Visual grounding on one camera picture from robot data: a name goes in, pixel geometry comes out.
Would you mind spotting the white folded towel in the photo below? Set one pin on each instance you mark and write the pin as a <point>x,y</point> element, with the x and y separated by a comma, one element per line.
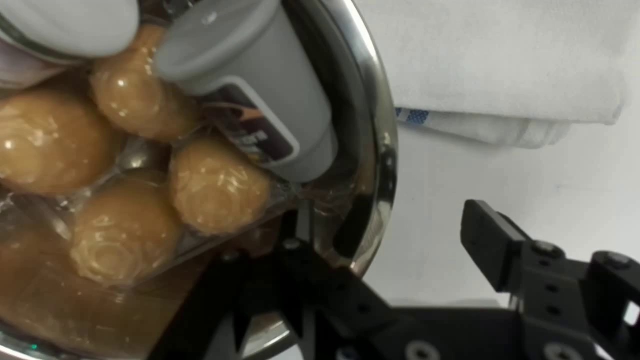
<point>500,61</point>

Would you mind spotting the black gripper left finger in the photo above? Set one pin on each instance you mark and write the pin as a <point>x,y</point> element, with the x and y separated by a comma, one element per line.
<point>346,313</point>

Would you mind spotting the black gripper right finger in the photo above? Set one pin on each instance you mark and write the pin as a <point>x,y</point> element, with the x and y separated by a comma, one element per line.
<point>532,280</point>

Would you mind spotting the silver metal bowl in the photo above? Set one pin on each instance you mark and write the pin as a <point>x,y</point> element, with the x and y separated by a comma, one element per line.
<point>100,232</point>

